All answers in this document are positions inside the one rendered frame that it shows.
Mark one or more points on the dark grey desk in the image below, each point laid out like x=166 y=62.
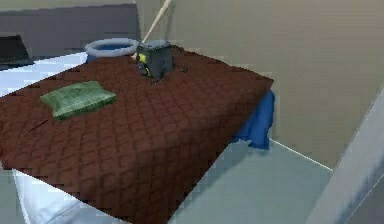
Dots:
x=73 y=30

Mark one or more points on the black laptop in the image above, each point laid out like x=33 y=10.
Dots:
x=12 y=53

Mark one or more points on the green pillow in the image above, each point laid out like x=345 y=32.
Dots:
x=78 y=99

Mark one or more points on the blue round bin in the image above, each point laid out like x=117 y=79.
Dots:
x=110 y=48

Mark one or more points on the bed with brown quilt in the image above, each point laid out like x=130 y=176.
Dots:
x=140 y=133

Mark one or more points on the wooden baseball bat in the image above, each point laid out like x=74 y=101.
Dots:
x=156 y=20

